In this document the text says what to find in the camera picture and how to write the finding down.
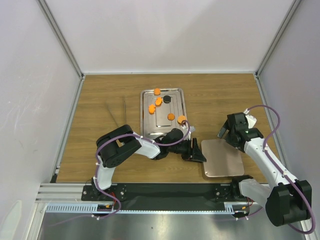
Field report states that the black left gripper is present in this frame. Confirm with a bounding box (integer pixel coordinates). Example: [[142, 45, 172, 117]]
[[167, 137, 206, 163]]

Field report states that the rose gold tin lid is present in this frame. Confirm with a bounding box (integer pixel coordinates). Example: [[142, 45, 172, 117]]
[[200, 139, 245, 178]]

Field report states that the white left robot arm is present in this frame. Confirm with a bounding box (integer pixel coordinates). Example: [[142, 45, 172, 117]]
[[91, 120, 207, 200]]

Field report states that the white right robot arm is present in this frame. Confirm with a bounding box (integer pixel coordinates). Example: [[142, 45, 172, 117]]
[[217, 112, 312, 227]]

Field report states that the orange round cookie lower right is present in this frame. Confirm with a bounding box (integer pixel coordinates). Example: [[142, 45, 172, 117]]
[[177, 115, 187, 125]]

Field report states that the orange round cookie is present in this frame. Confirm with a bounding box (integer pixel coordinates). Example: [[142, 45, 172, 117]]
[[177, 115, 187, 125], [153, 88, 161, 96]]

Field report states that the orange cookie under green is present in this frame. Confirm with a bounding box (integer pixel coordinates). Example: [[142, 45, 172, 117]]
[[167, 113, 175, 121]]

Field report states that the silver steel tray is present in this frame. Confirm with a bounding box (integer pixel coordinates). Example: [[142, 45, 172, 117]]
[[140, 87, 188, 139]]

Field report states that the black sandwich cookie on tray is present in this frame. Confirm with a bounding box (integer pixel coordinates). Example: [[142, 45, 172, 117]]
[[163, 95, 171, 104]]

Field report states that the orange bear cookie lower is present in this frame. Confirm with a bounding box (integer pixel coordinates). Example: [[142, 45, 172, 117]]
[[148, 104, 156, 115]]

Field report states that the orange bear cookie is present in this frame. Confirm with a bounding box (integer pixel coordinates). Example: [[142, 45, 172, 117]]
[[148, 104, 156, 115], [155, 97, 163, 107]]

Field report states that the orange bear cookie upper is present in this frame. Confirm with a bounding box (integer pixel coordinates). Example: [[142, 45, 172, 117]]
[[155, 97, 163, 107]]

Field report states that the orange round cookie top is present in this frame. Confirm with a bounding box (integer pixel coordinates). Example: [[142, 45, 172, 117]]
[[153, 88, 161, 96]]

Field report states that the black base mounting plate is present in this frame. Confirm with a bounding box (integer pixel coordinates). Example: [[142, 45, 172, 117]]
[[81, 183, 248, 211]]

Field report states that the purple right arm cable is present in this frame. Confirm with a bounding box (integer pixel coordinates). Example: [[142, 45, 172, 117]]
[[246, 104, 315, 235]]

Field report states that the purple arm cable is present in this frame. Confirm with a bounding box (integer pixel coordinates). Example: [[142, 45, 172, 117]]
[[246, 104, 315, 235], [96, 119, 192, 218]]

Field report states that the white slotted cable duct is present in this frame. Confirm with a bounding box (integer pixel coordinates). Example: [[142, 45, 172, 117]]
[[46, 203, 248, 215]]

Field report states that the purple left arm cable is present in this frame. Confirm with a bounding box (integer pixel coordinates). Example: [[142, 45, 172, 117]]
[[96, 119, 192, 218]]

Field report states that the aluminium frame rail front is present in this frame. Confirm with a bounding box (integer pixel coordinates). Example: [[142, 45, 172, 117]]
[[35, 183, 85, 203]]

